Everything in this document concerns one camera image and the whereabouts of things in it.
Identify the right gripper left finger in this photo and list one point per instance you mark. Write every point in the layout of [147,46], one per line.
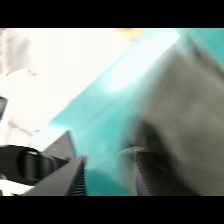
[68,180]

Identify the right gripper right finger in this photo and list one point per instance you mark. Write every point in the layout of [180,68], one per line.
[143,176]

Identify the tan T-shirt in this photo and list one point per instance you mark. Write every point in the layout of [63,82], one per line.
[186,100]

